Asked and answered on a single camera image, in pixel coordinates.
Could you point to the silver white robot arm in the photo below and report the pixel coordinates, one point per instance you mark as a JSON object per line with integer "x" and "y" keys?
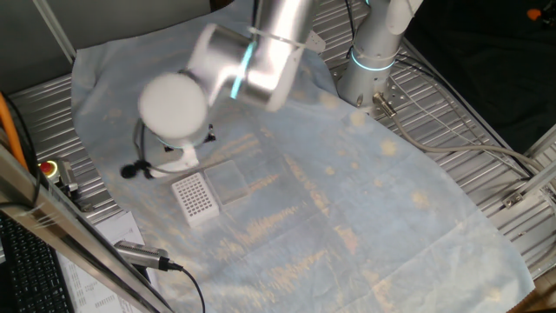
{"x": 174, "y": 108}

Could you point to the white pipette tip holder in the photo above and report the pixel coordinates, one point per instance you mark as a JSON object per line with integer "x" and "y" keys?
{"x": 204, "y": 215}

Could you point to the clear plastic box lid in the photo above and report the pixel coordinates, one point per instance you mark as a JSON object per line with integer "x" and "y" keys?
{"x": 227, "y": 182}

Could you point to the light blue table cloth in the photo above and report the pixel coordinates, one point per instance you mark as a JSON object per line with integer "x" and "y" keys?
{"x": 326, "y": 217}

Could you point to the white power strip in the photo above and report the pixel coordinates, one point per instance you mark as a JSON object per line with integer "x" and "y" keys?
{"x": 317, "y": 43}

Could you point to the black foam microphone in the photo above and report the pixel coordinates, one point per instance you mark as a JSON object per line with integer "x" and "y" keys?
{"x": 130, "y": 170}

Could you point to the printed paper sheet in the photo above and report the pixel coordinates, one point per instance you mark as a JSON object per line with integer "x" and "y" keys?
{"x": 117, "y": 226}

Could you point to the small black clamp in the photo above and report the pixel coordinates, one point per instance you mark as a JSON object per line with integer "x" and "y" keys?
{"x": 80, "y": 201}

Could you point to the emergency stop button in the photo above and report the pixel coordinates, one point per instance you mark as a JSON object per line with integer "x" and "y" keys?
{"x": 48, "y": 168}

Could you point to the black keyboard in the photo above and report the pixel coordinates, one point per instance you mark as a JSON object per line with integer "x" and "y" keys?
{"x": 30, "y": 274}

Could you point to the small orange object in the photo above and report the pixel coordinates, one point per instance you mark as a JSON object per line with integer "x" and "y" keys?
{"x": 534, "y": 14}

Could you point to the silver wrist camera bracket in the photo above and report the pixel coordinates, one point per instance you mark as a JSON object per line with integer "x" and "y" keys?
{"x": 182, "y": 163}

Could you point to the aluminium frame bar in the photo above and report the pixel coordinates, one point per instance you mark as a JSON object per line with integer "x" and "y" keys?
{"x": 65, "y": 235}

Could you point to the grey aluminium frame post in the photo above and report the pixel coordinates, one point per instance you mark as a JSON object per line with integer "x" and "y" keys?
{"x": 54, "y": 30}

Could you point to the aluminium frame beam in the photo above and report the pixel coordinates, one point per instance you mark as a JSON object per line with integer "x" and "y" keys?
{"x": 538, "y": 174}

